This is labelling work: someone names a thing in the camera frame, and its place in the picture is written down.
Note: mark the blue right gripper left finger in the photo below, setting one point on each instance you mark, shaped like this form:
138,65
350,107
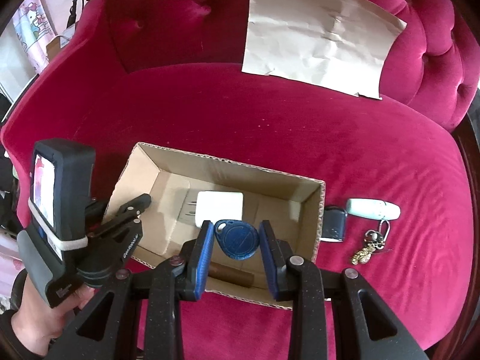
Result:
197,254

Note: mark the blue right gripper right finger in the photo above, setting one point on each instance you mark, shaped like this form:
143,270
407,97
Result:
275,254

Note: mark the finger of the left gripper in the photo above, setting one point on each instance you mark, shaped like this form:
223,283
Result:
134,206

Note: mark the brown lipstick tube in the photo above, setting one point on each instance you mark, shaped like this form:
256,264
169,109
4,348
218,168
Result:
230,275

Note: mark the blue key fob tag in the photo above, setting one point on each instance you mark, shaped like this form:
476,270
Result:
237,239

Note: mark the cardboard box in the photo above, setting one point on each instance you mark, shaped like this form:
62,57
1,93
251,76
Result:
188,188

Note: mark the large white charger plug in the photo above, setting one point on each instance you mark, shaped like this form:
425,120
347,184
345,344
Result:
212,206

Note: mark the person's left hand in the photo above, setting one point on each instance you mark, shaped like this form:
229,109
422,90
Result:
35,324

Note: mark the small dark cylindrical jar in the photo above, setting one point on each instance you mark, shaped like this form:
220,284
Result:
334,224

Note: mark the white oblong tube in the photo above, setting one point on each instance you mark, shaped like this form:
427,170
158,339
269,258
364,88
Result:
372,209

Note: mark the red velvet tufted sofa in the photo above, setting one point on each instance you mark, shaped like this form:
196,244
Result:
168,72

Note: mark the hello kitty poster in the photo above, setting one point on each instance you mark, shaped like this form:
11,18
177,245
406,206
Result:
34,32

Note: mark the brown paper sheet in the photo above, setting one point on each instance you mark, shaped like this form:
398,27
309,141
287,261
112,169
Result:
340,45

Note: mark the keychain with gold charm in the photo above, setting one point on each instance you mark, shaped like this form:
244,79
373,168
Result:
374,241

